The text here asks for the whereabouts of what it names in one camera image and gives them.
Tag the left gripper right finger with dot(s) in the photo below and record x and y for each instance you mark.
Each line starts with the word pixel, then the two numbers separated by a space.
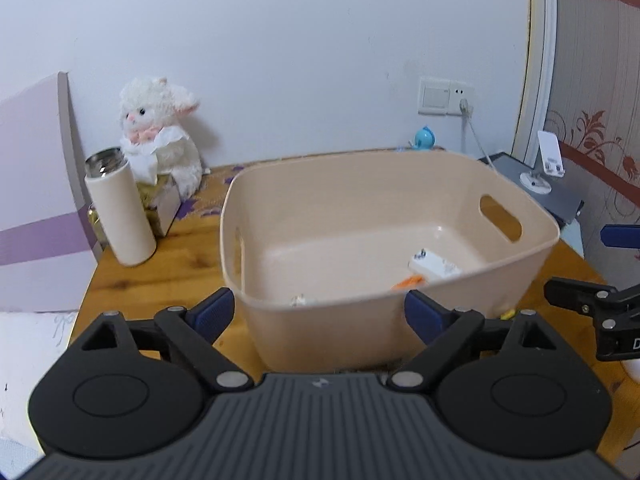
pixel 450 338

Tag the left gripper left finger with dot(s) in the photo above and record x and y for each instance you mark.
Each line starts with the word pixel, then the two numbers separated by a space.
pixel 191 334

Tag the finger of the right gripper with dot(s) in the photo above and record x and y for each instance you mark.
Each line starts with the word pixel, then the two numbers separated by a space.
pixel 585 298
pixel 620 235

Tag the orange plush toy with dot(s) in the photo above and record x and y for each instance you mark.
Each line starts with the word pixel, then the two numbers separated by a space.
pixel 412 282

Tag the white rectangular box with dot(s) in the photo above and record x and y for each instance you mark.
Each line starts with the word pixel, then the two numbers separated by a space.
pixel 433 267

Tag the black box yellow top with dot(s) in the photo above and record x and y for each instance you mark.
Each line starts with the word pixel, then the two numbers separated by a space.
pixel 508 314

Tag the dark grey laptop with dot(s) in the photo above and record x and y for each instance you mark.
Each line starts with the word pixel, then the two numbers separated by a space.
pixel 564 205

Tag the white phone stand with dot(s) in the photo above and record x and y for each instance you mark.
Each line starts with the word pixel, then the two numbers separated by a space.
pixel 550 165

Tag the tissue box with tissue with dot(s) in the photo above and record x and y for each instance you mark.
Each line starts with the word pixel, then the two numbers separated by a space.
pixel 158 189

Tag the beige plastic storage bin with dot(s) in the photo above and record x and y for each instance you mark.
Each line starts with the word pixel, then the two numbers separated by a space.
pixel 315 251

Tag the gold foil packet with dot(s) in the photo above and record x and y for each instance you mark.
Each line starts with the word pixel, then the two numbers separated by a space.
pixel 97 227

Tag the purple white board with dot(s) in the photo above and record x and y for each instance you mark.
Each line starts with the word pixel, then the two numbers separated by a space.
pixel 48 250

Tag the cream thermos bottle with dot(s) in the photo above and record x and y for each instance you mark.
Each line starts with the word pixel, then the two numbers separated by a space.
pixel 115 196

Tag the blue figurine toy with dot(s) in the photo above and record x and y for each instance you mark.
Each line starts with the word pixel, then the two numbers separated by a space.
pixel 423 140

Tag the white plush lamb toy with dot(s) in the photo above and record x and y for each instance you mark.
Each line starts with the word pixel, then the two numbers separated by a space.
pixel 150 104

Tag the white wall switch socket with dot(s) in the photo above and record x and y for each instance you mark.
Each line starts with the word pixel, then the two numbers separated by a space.
pixel 444 97

